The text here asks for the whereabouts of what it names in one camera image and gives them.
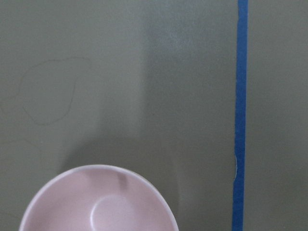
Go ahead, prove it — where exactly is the pink bowl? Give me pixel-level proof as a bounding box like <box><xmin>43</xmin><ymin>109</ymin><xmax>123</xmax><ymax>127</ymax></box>
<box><xmin>19</xmin><ymin>165</ymin><xmax>178</xmax><ymax>231</ymax></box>

